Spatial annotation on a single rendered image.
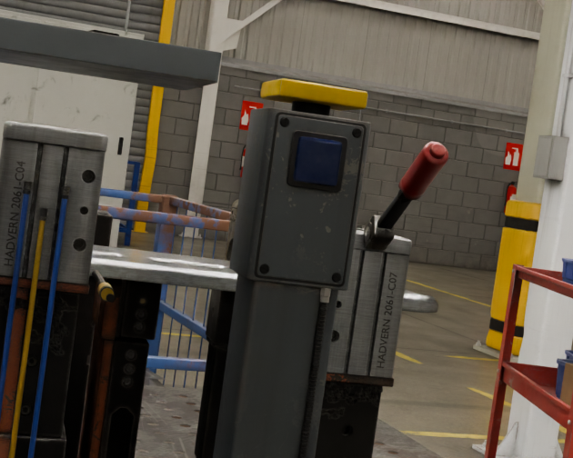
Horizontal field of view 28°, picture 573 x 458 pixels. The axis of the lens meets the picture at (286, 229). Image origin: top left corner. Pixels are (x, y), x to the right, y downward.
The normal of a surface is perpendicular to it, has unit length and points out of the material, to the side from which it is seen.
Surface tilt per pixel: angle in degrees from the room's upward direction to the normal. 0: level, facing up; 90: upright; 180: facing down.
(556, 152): 90
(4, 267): 90
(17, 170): 90
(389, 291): 90
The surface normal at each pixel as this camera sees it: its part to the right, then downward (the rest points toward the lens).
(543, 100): -0.93, -0.11
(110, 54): 0.23, 0.08
